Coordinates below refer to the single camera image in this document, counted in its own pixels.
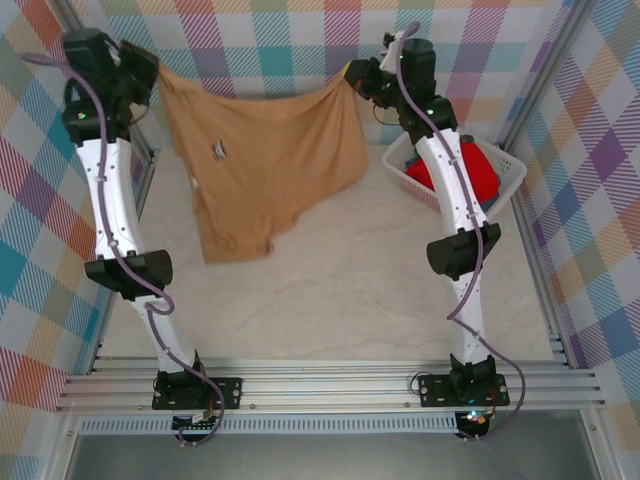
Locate grey metal panel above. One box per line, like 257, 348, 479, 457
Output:
64, 433, 601, 480

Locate white plastic laundry basket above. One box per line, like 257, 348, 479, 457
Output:
382, 133, 527, 221

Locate small black controller board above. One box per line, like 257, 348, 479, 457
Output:
172, 410, 222, 432

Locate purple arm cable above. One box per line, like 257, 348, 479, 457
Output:
397, 20, 526, 441
20, 51, 229, 448

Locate white slotted cable duct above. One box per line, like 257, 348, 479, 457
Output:
79, 412, 459, 435

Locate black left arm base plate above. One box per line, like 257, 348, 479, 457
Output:
151, 375, 245, 411

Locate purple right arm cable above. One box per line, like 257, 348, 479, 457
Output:
397, 20, 526, 441

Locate red t-shirt white print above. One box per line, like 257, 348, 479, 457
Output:
405, 142, 501, 202

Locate tan t-shirt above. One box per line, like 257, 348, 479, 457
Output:
157, 67, 370, 265

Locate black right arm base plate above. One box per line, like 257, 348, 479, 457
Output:
418, 372, 511, 407

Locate aluminium mounting rail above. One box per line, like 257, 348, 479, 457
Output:
54, 355, 606, 414

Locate controller board with lights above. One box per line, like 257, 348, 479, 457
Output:
457, 408, 494, 440

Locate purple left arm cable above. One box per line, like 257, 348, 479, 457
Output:
20, 51, 229, 448

